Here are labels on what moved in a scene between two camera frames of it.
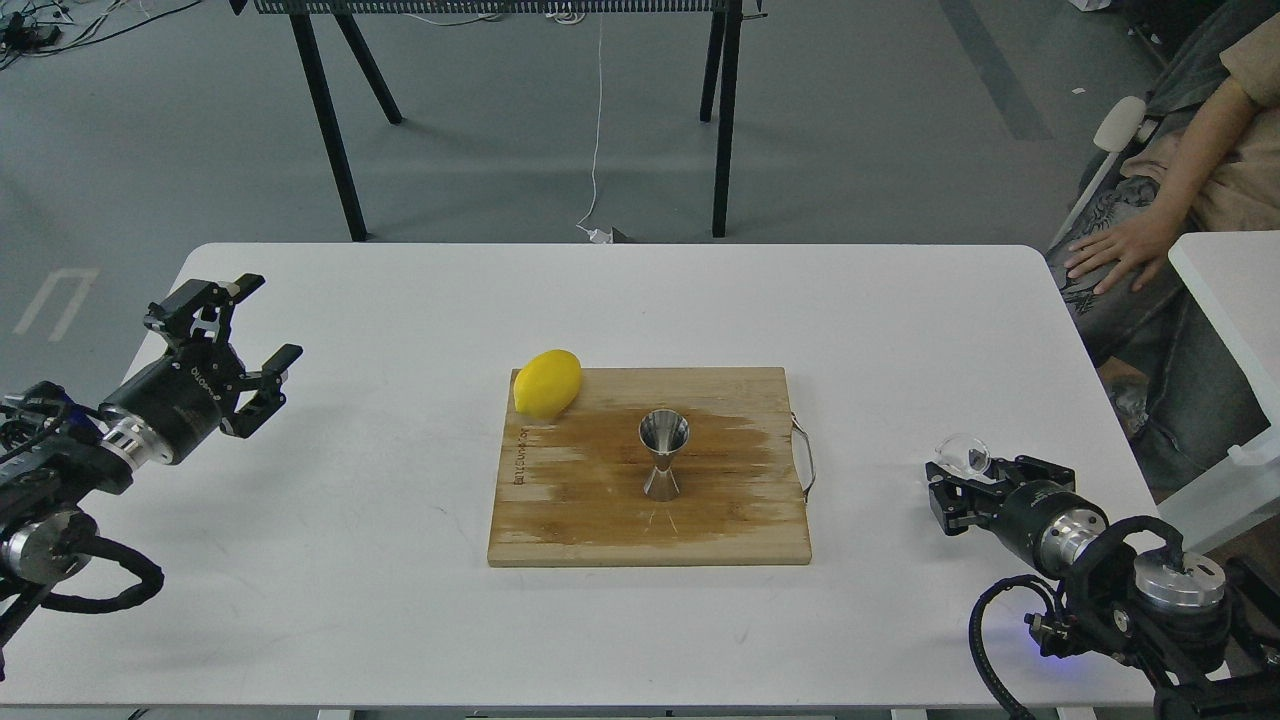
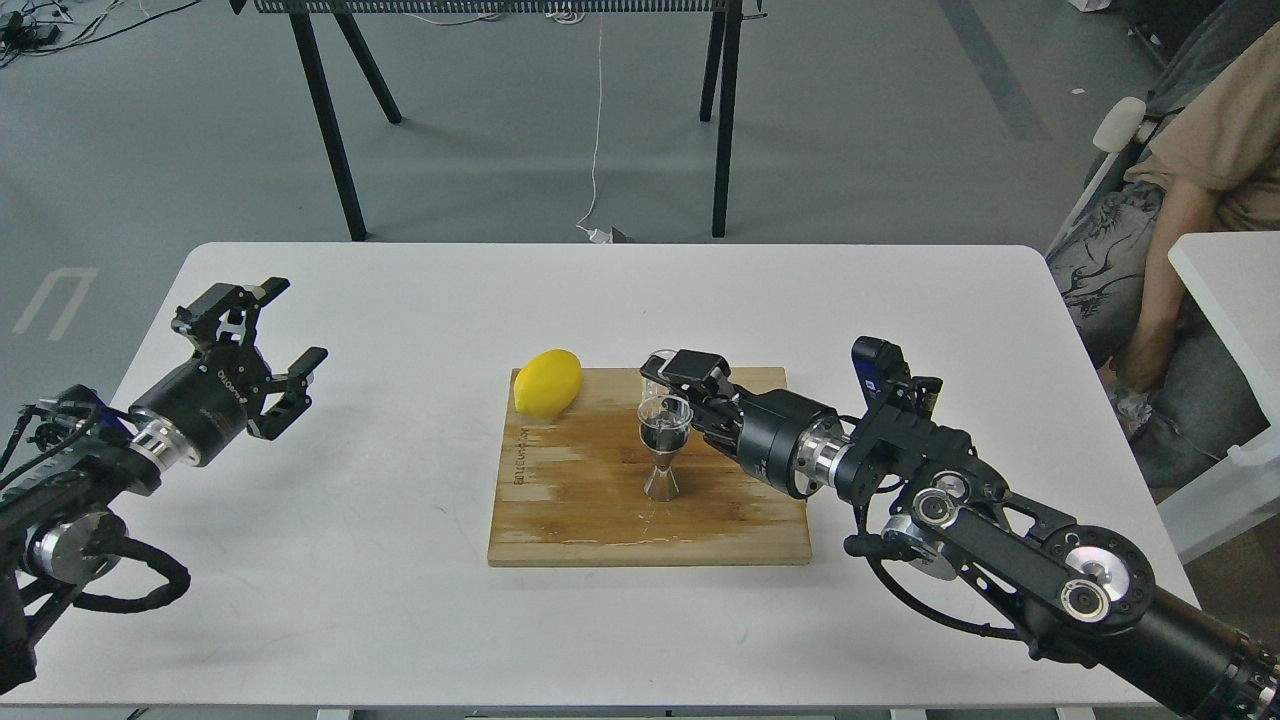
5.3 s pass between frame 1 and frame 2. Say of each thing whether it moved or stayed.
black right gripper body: moved
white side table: stayed
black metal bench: stayed
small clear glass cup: moved
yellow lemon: stayed
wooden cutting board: stayed
